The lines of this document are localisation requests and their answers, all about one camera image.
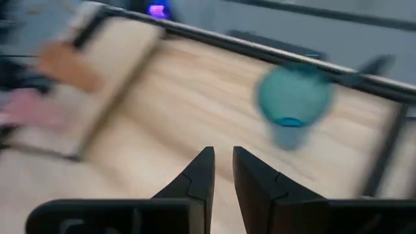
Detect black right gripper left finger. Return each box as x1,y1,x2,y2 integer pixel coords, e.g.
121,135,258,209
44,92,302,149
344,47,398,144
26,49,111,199
151,146,216,234

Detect black aluminium table frame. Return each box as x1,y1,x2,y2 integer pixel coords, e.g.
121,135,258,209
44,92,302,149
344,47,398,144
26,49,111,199
93,4,416,200

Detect orange cup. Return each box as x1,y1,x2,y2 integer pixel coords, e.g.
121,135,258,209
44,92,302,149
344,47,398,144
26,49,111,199
37,39,103,94

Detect teal translucent tumbler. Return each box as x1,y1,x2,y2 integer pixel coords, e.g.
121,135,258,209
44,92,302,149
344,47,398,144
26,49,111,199
255,62,335,152

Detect pink cup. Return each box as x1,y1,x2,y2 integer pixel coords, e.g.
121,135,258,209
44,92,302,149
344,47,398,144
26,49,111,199
0,86,68,133

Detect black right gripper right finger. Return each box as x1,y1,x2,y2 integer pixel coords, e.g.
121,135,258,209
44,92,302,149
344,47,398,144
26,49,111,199
232,146,326,234

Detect black computer tower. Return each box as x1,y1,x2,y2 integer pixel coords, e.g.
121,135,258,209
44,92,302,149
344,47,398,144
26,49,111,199
129,0,177,22

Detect wooden shelf with black frame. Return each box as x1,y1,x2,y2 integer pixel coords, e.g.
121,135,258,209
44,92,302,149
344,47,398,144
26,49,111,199
4,1,167,163

